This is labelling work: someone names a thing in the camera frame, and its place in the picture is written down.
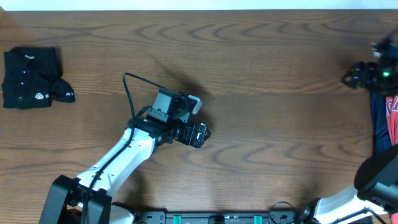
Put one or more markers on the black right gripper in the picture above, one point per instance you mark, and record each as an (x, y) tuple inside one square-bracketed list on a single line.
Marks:
[(370, 67)]

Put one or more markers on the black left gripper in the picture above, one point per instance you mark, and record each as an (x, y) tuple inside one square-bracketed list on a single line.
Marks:
[(191, 130)]

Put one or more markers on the red printed t-shirt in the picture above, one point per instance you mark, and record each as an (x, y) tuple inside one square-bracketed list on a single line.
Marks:
[(392, 118)]

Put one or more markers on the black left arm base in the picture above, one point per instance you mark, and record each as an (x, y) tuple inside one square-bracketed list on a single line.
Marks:
[(69, 202)]

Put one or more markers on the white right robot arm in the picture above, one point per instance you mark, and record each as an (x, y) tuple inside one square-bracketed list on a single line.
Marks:
[(374, 191)]

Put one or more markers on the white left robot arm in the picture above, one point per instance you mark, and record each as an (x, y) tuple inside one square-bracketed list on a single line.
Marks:
[(139, 141)]

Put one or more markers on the dark blue garment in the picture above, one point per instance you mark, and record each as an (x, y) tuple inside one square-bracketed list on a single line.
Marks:
[(381, 136)]

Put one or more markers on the folded black polo shirt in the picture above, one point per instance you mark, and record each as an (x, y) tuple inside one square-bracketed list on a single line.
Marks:
[(33, 79)]

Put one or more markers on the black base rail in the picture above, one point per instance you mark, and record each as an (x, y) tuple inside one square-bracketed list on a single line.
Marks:
[(281, 216)]

